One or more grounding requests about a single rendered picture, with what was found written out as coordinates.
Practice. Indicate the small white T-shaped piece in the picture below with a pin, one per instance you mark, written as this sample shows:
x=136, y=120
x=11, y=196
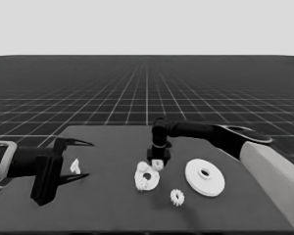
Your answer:
x=75, y=168

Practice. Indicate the larger white gear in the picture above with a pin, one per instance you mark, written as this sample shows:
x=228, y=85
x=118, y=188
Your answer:
x=172, y=197

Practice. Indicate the large thick white disc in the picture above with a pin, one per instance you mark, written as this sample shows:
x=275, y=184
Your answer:
x=215, y=184

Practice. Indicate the white round carrier with pins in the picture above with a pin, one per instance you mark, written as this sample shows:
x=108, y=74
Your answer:
x=155, y=181

